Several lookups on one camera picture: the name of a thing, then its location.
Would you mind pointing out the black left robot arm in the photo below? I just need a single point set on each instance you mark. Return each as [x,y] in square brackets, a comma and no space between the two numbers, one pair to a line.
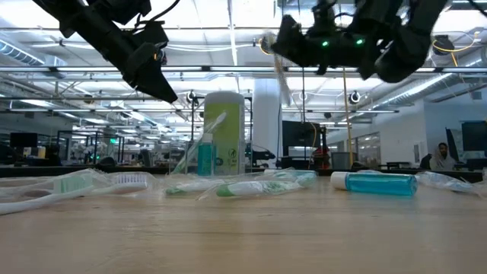
[64,11]

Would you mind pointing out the white toothbrush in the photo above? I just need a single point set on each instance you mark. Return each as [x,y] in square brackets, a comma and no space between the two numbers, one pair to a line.
[283,87]

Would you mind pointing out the black monitor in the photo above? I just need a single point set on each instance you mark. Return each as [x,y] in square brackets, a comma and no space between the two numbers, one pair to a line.
[23,141]
[300,133]
[475,137]

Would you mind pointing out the yellow container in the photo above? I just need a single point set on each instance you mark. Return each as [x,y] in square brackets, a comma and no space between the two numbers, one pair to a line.
[41,152]

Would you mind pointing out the green toothbrush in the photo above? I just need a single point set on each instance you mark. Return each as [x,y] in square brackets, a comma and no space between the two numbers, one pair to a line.
[213,128]
[190,186]
[258,188]
[72,183]

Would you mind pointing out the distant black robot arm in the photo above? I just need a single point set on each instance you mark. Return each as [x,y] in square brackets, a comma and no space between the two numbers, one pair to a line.
[262,156]

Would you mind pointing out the person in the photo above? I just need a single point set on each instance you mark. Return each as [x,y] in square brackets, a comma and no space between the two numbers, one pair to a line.
[442,158]

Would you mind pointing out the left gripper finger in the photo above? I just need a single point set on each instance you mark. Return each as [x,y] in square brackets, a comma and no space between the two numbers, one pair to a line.
[158,87]

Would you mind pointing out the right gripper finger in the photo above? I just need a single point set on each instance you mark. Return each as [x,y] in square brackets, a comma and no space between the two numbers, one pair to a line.
[292,28]
[287,47]

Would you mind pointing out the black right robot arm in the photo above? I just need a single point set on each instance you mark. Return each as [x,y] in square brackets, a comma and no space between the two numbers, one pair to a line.
[403,49]

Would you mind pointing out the black metal frame cell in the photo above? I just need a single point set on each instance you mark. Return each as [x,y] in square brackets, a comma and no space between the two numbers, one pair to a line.
[95,133]

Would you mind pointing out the green wipes canister white lid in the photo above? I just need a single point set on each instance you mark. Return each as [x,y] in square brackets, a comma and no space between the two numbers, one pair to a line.
[228,152]

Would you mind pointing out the red and black machine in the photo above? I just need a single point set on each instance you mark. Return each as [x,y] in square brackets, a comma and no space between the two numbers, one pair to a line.
[321,158]

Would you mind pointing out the black chair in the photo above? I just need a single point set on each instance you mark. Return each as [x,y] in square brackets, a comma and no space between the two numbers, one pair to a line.
[425,163]

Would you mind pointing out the blue mouthwash bottle white cap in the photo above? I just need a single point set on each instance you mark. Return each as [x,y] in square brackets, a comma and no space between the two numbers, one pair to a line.
[205,158]
[380,184]

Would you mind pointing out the white column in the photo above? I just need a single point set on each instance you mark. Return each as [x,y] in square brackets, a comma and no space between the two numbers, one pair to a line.
[266,129]

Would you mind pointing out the blue toothbrush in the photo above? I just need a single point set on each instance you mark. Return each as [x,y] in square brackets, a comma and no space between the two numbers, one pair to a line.
[445,182]

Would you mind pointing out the black round object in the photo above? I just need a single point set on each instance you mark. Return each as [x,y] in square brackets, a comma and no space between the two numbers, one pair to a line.
[107,164]

